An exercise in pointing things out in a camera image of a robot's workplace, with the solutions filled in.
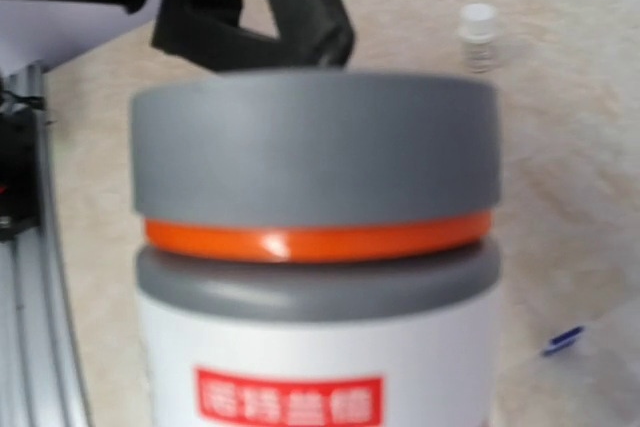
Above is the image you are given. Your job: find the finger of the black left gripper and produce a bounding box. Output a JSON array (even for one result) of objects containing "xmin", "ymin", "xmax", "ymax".
[{"xmin": 151, "ymin": 0, "xmax": 355, "ymax": 72}]

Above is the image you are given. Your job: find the grey bottle cap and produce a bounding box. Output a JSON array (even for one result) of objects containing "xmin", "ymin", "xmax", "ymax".
[{"xmin": 130, "ymin": 71, "xmax": 501, "ymax": 263}]

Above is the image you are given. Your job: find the small white-capped pill bottle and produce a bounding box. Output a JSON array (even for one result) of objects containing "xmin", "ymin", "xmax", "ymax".
[{"xmin": 457, "ymin": 3, "xmax": 497, "ymax": 73}]

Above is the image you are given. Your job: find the orange grey-capped pill bottle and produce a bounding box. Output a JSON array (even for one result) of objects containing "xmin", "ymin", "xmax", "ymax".
[{"xmin": 136, "ymin": 240, "xmax": 501, "ymax": 426}]

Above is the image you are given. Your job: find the clear plastic pill organizer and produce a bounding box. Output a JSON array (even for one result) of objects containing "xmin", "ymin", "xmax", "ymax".
[{"xmin": 491, "ymin": 286, "xmax": 639, "ymax": 426}]

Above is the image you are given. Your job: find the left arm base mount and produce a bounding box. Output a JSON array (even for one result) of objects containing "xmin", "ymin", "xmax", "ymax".
[{"xmin": 1, "ymin": 74, "xmax": 44, "ymax": 243}]

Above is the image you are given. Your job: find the front aluminium rail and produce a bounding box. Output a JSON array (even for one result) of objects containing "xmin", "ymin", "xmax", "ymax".
[{"xmin": 1, "ymin": 62, "xmax": 93, "ymax": 427}]

